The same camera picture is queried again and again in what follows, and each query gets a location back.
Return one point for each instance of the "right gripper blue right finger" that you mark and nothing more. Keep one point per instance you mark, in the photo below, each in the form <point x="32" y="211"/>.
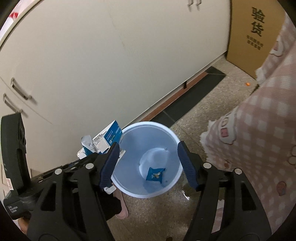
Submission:
<point x="187" y="165"/>

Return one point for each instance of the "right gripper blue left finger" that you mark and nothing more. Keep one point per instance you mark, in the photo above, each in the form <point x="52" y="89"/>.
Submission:
<point x="111" y="159"/>

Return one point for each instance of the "blue white torn package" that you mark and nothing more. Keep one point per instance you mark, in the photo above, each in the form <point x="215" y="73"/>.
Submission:
<point x="102" y="142"/>

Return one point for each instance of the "blue snack wrapper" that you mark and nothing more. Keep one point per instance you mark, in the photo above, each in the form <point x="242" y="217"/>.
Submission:
<point x="155" y="174"/>

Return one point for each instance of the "light blue trash bin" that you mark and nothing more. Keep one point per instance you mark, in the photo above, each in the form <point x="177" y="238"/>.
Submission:
<point x="147" y="144"/>

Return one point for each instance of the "person's left hand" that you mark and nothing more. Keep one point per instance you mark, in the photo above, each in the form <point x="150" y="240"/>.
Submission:
<point x="23" y="224"/>

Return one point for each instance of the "pink slipper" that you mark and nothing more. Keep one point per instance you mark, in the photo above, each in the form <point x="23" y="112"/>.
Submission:
<point x="124" y="210"/>

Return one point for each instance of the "round table pink checkered cloth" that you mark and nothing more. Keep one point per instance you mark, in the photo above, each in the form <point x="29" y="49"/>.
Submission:
<point x="258" y="136"/>

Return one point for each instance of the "white low cabinet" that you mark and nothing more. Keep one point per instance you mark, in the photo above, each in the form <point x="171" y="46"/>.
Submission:
<point x="73" y="67"/>

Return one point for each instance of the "brown cardboard box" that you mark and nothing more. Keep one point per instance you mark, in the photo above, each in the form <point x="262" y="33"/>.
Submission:
<point x="255" y="26"/>

